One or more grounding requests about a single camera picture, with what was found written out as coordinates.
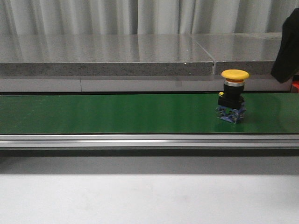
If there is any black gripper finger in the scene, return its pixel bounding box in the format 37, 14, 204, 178
271, 8, 299, 83

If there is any yellow mushroom push button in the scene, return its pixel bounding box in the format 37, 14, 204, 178
216, 69, 249, 124

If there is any red plastic tray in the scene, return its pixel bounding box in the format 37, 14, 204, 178
291, 80, 299, 93

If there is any grey stone counter slab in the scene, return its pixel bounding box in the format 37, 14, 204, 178
0, 35, 213, 77
191, 33, 282, 76

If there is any green conveyor belt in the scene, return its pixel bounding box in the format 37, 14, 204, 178
0, 93, 299, 134

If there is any white pleated curtain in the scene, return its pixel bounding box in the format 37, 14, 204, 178
0, 0, 299, 35

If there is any aluminium conveyor frame rail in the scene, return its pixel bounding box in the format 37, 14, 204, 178
0, 133, 299, 148

